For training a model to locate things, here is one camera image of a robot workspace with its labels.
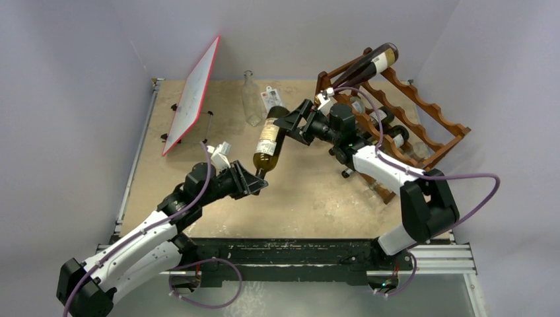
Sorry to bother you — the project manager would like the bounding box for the silver capped bottle lower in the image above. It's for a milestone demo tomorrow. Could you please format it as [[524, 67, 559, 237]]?
[[340, 125, 411, 180]]

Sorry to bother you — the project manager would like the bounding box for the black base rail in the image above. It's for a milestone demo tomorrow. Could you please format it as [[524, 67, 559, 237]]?
[[96, 237, 477, 289]]

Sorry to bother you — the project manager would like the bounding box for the silver capped bottle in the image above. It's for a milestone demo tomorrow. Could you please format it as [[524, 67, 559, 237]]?
[[368, 106, 395, 131], [340, 125, 411, 180]]

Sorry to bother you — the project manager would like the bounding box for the clear bottle in rack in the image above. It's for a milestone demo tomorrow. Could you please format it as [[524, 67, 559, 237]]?
[[350, 96, 366, 114]]

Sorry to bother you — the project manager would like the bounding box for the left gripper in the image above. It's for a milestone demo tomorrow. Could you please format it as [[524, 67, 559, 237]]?
[[199, 160, 267, 207]]

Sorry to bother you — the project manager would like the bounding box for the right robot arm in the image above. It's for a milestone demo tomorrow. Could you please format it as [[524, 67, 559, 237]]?
[[274, 99, 460, 269]]

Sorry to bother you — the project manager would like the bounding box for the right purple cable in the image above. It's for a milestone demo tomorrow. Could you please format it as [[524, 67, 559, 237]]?
[[332, 86, 501, 239]]

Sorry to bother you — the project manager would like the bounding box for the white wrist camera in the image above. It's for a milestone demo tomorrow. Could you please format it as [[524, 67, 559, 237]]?
[[207, 141, 231, 172], [314, 87, 335, 116]]

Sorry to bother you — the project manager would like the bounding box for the gold capped red wine bottle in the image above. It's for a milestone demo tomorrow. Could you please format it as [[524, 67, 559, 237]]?
[[315, 42, 400, 94]]

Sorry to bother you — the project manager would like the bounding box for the red framed whiteboard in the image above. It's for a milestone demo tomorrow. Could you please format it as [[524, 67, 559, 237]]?
[[162, 36, 221, 157]]

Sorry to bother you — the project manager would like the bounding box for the silver capped bottle upper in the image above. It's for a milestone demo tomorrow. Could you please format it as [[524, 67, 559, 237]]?
[[368, 106, 395, 131]]

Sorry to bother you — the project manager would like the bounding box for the clear glass bottle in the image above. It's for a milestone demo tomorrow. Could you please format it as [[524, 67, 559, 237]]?
[[241, 70, 262, 127]]

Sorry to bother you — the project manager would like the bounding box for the white printed card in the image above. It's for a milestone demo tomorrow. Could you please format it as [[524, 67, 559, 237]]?
[[260, 86, 285, 112]]

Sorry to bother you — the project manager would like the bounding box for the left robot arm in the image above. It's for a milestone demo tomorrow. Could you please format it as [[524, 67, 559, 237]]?
[[56, 160, 268, 316]]

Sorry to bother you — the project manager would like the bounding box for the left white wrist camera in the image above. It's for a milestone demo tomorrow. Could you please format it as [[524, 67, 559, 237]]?
[[207, 141, 231, 172]]

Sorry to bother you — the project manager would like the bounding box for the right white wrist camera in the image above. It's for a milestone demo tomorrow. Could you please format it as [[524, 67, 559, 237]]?
[[314, 87, 335, 116]]

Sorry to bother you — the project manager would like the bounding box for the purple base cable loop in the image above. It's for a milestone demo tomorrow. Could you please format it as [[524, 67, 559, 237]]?
[[168, 258, 244, 310]]

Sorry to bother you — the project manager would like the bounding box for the wooden wine rack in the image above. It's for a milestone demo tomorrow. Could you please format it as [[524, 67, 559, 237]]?
[[310, 47, 472, 205]]

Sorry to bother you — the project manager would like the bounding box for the dark green wine bottle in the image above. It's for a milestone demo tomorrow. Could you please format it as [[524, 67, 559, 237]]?
[[253, 106, 289, 179]]

